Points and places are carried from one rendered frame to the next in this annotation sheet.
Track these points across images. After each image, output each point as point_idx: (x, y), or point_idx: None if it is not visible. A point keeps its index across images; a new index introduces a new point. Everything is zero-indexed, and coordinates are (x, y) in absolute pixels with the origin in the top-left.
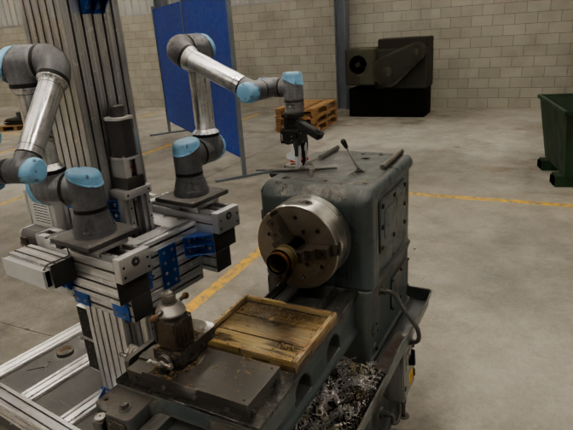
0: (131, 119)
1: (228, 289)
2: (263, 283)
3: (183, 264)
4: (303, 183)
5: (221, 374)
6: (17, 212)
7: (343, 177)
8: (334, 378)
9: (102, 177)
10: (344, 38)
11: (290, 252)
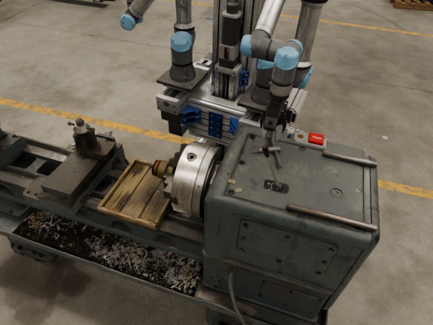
0: (240, 19)
1: (388, 195)
2: (412, 218)
3: (229, 132)
4: (236, 147)
5: (70, 170)
6: (423, 46)
7: (256, 175)
8: (185, 260)
9: (218, 48)
10: None
11: (160, 170)
